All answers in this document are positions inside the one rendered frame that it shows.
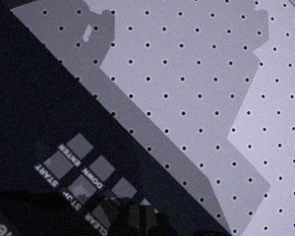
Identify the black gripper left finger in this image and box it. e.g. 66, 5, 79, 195
57, 205, 143, 236

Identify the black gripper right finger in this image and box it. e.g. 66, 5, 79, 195
142, 205, 229, 236

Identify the grey perforated base plate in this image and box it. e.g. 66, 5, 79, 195
1, 0, 295, 236

